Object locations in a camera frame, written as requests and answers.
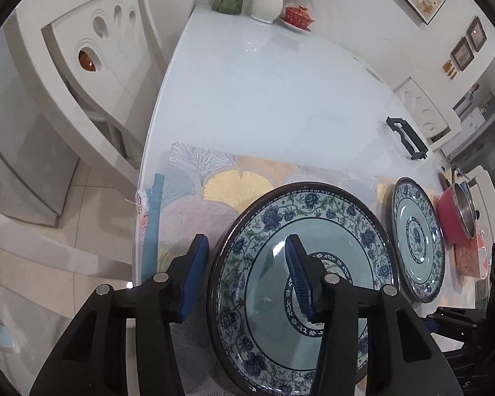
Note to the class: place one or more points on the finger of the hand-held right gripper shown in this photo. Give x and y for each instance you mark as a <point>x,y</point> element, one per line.
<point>462,321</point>

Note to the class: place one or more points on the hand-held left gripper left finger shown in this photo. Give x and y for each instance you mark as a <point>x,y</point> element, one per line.
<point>192,280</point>

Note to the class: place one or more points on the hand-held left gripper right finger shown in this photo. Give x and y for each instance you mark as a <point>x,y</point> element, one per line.
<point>299,280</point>

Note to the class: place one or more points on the large blue floral plate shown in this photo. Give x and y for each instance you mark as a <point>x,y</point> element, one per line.
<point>264,264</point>

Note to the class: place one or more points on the fan-pattern placemat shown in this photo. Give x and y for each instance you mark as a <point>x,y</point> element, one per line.
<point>189,214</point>

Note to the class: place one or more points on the red steel-lined bowl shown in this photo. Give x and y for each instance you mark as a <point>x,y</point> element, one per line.
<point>449,218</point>

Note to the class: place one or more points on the white dining chair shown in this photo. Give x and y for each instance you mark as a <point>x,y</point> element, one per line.
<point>66,90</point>
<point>24,255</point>
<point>489,198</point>
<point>420,103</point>

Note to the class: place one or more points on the small blue floral plate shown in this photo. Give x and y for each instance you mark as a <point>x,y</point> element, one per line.
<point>416,231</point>

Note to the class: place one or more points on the dark glass door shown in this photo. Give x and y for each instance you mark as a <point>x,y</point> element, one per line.
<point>486,148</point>

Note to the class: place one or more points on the white appliance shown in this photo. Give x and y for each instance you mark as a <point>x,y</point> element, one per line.
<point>474,118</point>

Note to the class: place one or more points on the grey cabinet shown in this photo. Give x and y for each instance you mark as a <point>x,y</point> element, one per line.
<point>24,165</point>

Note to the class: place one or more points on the red lidded cup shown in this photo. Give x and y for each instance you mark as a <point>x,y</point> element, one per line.
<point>298,15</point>

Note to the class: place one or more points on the white ceramic vase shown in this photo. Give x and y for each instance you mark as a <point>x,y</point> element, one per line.
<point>267,4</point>

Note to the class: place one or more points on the black plastic frame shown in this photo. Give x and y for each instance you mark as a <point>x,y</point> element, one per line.
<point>414,144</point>

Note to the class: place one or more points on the orange wall ornaments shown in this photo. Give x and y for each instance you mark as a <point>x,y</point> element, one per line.
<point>450,70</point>

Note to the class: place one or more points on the small framed wall picture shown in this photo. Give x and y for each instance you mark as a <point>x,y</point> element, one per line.
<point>462,53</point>
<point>476,34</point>

